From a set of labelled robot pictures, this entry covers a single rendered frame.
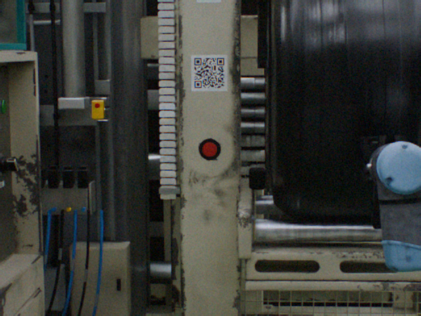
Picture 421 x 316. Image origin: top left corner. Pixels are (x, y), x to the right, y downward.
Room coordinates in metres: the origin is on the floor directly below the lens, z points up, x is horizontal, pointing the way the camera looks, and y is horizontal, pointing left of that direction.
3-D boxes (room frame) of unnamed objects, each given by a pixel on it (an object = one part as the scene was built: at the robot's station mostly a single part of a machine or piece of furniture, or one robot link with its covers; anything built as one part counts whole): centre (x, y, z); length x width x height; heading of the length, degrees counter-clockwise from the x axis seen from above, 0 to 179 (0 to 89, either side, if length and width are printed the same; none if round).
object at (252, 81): (2.24, -0.06, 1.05); 0.20 x 0.15 x 0.30; 87
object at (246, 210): (1.85, -0.08, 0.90); 0.40 x 0.03 x 0.10; 177
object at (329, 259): (1.70, -0.25, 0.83); 0.36 x 0.09 x 0.06; 87
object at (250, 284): (1.84, -0.26, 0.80); 0.37 x 0.36 x 0.02; 177
